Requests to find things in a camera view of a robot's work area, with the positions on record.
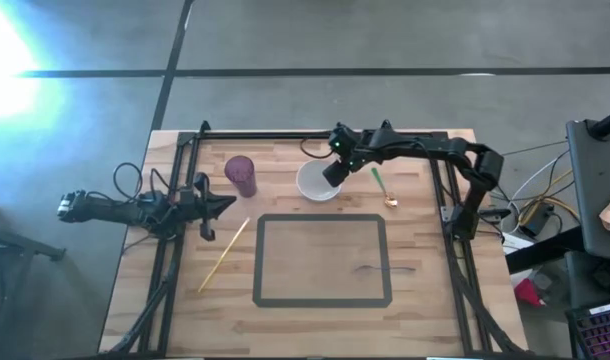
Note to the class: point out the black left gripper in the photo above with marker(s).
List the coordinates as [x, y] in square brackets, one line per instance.
[197, 205]

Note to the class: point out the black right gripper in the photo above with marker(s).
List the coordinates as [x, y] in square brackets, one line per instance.
[357, 147]

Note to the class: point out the purple faceted plastic cup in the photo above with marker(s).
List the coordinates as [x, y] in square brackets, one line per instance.
[241, 175]

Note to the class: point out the yellow straw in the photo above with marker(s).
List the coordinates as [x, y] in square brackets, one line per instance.
[224, 255]

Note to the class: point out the white ribbed bowl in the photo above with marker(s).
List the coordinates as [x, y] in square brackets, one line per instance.
[310, 184]

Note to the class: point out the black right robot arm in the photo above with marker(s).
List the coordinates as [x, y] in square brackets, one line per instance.
[480, 170]

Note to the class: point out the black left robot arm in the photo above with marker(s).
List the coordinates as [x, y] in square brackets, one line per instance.
[110, 212]

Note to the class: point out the clear mat with black border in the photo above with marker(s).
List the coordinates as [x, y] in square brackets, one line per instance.
[310, 250]

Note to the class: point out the white power strip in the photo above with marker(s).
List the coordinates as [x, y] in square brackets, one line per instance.
[517, 244]

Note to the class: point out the black power brick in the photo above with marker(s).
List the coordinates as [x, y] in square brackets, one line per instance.
[537, 222]

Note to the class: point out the black tripod stand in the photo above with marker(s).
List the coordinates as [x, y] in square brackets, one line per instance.
[20, 245]

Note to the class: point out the black desk base bar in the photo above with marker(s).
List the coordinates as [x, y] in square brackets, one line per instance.
[540, 250]

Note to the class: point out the red object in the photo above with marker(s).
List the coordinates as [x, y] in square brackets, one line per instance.
[527, 294]

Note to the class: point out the dark grey desk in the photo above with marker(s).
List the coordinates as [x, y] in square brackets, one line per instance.
[597, 200]

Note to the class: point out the black pole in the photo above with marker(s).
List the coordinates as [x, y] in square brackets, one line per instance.
[607, 125]

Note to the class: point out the dark grey box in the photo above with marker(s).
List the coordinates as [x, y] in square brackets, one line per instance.
[592, 280]

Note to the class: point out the backlit black keyboard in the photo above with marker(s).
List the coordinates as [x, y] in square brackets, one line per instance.
[600, 332]

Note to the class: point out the black aluminium rig frame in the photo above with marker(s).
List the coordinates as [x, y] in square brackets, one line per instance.
[285, 135]

